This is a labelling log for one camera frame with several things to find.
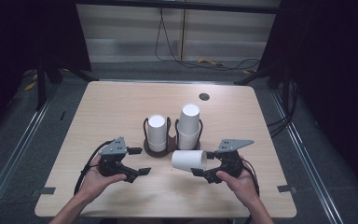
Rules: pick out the dark round table grommet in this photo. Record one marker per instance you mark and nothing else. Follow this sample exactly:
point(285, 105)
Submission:
point(204, 96)

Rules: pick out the black metal stand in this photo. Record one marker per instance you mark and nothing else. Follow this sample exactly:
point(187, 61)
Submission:
point(254, 76)
point(41, 90)

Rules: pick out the metal floor rail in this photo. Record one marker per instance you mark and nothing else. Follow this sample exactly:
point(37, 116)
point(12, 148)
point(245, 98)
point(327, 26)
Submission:
point(15, 146)
point(304, 149)

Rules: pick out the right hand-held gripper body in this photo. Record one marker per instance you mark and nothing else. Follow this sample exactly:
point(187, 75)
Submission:
point(231, 144)

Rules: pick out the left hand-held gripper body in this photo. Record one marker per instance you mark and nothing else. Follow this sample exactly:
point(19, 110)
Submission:
point(113, 148)

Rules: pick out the person's right hand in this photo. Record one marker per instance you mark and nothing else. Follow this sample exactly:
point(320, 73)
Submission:
point(242, 186)

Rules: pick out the black curtain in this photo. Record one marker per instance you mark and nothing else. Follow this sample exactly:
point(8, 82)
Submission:
point(332, 62)
point(21, 34)

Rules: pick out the yellow floor tape strip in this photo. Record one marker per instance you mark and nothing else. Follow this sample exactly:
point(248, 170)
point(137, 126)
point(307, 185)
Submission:
point(30, 86)
point(211, 62)

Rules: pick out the black tape strip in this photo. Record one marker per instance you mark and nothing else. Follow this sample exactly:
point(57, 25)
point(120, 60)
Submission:
point(45, 190)
point(286, 188)

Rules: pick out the white paper cup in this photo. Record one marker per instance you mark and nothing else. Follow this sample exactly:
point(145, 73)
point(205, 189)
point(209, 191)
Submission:
point(157, 147)
point(188, 160)
point(187, 141)
point(156, 127)
point(189, 118)

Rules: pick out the person's left hand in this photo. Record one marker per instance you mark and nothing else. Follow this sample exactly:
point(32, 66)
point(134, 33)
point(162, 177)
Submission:
point(94, 183)

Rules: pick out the dark double cup holder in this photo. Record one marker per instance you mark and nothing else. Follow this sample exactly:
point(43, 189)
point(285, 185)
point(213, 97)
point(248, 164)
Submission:
point(171, 143)

